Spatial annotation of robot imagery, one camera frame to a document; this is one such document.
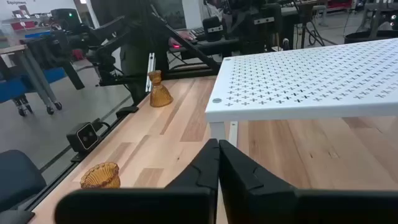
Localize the grey wheeled table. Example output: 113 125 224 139
0 44 63 118

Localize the amber glass candle holder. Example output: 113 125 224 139
147 70 174 108
80 161 121 190

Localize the person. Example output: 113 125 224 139
119 0 196 106

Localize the black tripod stand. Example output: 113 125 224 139
297 1 326 50

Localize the white perforated metal shelf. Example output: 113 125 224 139
204 37 398 147

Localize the black camera cable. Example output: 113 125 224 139
91 117 112 131

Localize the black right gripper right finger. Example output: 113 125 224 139
219 139 298 194

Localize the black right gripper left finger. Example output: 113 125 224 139
164 138 220 190

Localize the black computer keyboard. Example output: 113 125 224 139
188 27 206 39

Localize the dark blue office chair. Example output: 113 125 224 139
0 149 48 213

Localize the silver aluminium profile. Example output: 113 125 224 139
145 52 155 93

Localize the blue panel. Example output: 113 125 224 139
0 67 68 104

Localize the small black camera box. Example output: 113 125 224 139
66 121 101 154

